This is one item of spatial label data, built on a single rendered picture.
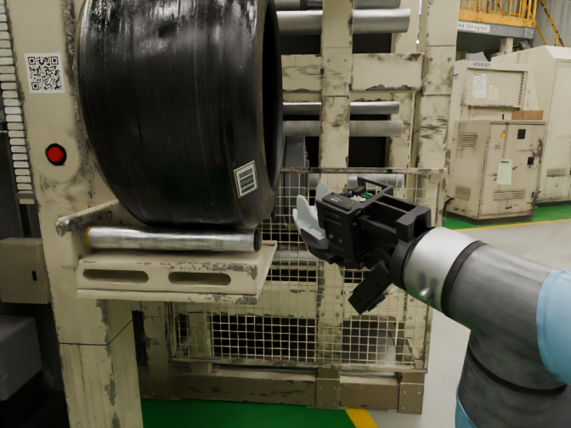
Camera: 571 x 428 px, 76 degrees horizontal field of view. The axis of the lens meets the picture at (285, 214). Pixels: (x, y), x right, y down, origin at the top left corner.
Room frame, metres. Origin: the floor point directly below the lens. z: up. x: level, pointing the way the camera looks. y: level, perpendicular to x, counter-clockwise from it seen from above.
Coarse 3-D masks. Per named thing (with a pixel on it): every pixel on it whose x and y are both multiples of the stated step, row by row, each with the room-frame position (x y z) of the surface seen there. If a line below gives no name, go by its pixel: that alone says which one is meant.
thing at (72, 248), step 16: (96, 208) 0.76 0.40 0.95; (112, 208) 0.81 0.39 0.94; (64, 224) 0.66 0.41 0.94; (80, 224) 0.69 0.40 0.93; (96, 224) 0.73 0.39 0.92; (112, 224) 0.80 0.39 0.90; (128, 224) 0.87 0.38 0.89; (144, 224) 0.95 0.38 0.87; (64, 240) 0.66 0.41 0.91; (80, 240) 0.68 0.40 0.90; (64, 256) 0.66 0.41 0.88; (80, 256) 0.67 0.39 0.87
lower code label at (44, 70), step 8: (32, 56) 0.78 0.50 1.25; (40, 56) 0.78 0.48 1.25; (48, 56) 0.77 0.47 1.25; (56, 56) 0.77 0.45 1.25; (32, 64) 0.78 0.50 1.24; (40, 64) 0.77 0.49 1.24; (48, 64) 0.77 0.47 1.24; (56, 64) 0.77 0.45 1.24; (32, 72) 0.78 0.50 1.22; (40, 72) 0.78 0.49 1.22; (48, 72) 0.77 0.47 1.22; (56, 72) 0.77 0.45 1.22; (32, 80) 0.78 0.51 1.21; (40, 80) 0.78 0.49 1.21; (48, 80) 0.77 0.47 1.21; (56, 80) 0.77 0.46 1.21; (32, 88) 0.78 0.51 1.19; (40, 88) 0.78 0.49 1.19; (48, 88) 0.77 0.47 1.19; (56, 88) 0.77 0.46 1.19; (64, 88) 0.77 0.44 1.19
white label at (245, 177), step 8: (240, 168) 0.59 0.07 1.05; (248, 168) 0.60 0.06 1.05; (240, 176) 0.60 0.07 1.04; (248, 176) 0.61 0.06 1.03; (256, 176) 0.62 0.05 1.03; (240, 184) 0.61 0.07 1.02; (248, 184) 0.62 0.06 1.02; (256, 184) 0.63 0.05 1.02; (240, 192) 0.61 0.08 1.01; (248, 192) 0.62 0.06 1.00
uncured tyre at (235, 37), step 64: (128, 0) 0.59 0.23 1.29; (192, 0) 0.58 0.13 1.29; (256, 0) 0.64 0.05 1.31; (128, 64) 0.56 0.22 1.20; (192, 64) 0.55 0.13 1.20; (256, 64) 0.61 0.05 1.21; (128, 128) 0.57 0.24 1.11; (192, 128) 0.56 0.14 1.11; (256, 128) 0.60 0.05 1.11; (128, 192) 0.61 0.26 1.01; (192, 192) 0.60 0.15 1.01; (256, 192) 0.64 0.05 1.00
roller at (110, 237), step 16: (96, 240) 0.69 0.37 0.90; (112, 240) 0.69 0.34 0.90; (128, 240) 0.68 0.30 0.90; (144, 240) 0.68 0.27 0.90; (160, 240) 0.68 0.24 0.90; (176, 240) 0.68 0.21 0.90; (192, 240) 0.67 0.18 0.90; (208, 240) 0.67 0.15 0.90; (224, 240) 0.67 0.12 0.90; (240, 240) 0.67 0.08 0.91; (256, 240) 0.67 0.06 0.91
